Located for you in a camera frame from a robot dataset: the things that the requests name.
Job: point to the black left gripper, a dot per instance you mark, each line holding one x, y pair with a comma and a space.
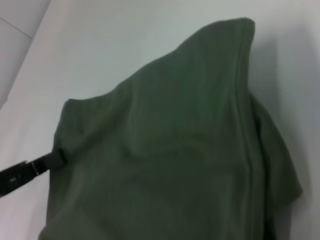
15, 178

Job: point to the dark green shirt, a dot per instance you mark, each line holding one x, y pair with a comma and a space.
175, 137

